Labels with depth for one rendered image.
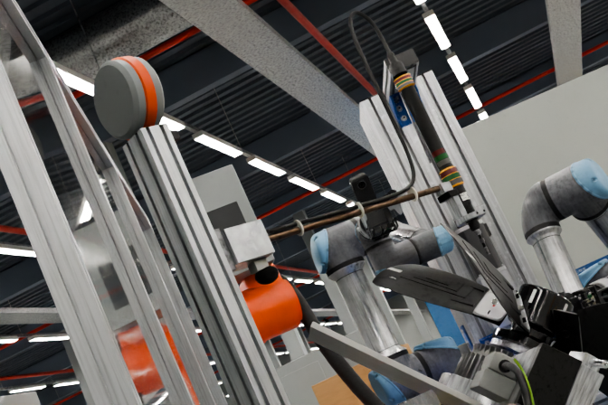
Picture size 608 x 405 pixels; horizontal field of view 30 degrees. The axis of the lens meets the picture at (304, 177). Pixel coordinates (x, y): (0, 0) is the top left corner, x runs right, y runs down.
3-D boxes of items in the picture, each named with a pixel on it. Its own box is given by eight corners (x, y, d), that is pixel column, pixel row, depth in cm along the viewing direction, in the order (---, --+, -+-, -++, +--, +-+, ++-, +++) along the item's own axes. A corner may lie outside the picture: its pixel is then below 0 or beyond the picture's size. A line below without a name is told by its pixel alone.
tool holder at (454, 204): (466, 219, 247) (446, 179, 249) (445, 231, 253) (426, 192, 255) (492, 210, 253) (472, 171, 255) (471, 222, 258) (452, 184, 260)
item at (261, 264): (265, 283, 212) (255, 259, 213) (254, 290, 215) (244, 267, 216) (286, 276, 216) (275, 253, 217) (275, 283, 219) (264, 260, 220)
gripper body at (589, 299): (579, 289, 259) (608, 277, 267) (551, 298, 265) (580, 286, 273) (593, 321, 258) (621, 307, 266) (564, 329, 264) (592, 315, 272)
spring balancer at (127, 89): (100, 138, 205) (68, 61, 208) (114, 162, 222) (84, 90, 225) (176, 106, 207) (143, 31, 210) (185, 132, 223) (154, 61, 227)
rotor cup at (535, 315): (565, 361, 230) (589, 303, 233) (499, 330, 231) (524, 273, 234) (548, 366, 244) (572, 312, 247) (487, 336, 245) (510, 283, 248)
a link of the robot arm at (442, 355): (476, 372, 316) (455, 326, 319) (434, 390, 312) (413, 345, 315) (464, 377, 327) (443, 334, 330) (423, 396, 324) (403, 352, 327)
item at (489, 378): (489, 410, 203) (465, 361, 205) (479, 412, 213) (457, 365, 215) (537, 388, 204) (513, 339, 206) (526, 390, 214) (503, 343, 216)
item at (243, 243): (234, 268, 208) (216, 227, 210) (216, 281, 213) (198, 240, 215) (277, 255, 215) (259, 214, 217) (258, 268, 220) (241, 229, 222)
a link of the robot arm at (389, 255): (425, 268, 288) (406, 230, 290) (386, 286, 285) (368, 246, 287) (417, 276, 295) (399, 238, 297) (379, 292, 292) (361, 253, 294)
